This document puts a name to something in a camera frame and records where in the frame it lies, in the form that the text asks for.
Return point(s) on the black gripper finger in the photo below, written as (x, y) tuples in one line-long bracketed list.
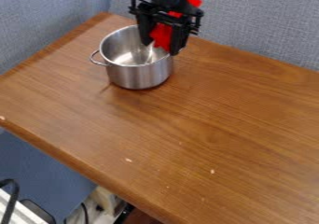
[(145, 24), (180, 33)]

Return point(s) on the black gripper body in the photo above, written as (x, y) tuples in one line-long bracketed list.
[(168, 3)]

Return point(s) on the red rectangular block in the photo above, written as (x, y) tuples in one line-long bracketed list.
[(188, 8)]

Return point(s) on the stainless steel pot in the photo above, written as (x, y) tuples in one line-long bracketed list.
[(136, 67)]

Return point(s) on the white equipment under table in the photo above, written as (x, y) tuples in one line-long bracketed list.
[(99, 209)]

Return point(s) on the black curved bar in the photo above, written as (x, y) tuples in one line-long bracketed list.
[(12, 201)]

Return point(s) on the white ribbed panel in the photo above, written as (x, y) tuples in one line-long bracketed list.
[(21, 215)]

